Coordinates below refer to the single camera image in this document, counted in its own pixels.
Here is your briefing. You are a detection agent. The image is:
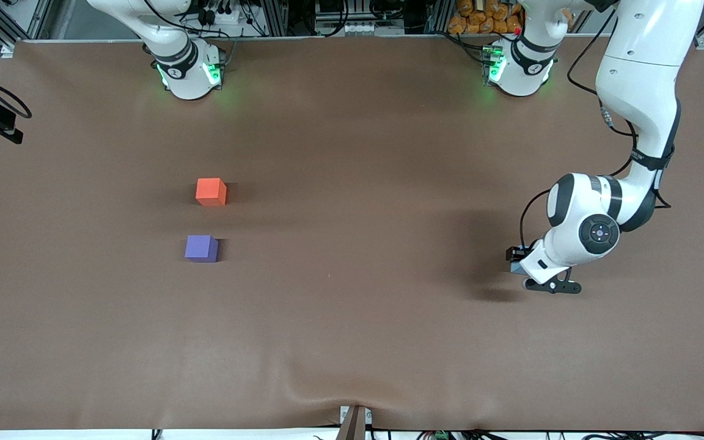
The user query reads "orange foam block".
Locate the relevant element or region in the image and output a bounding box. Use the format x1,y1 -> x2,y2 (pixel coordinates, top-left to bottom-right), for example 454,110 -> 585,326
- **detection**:
196,178 -> 228,207

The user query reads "purple foam block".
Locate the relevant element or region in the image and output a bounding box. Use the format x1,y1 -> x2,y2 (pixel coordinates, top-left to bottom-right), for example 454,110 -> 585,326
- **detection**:
185,235 -> 219,263

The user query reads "brown table mat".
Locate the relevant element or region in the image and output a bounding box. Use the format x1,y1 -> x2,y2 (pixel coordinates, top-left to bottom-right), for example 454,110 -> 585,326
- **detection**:
0,37 -> 704,432

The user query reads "orange packets pile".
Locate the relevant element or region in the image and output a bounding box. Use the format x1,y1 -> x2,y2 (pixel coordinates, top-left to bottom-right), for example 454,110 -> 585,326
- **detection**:
448,0 -> 524,35

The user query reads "grey electronics box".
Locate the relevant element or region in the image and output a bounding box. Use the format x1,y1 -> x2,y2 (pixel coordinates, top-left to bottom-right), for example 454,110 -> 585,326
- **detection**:
315,0 -> 409,36

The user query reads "white power strip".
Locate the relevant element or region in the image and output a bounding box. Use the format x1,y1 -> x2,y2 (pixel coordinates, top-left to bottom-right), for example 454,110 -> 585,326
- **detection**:
196,6 -> 249,27

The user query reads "brown post with metal bracket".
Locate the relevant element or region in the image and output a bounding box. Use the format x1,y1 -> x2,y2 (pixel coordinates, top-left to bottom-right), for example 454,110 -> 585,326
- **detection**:
339,405 -> 373,440

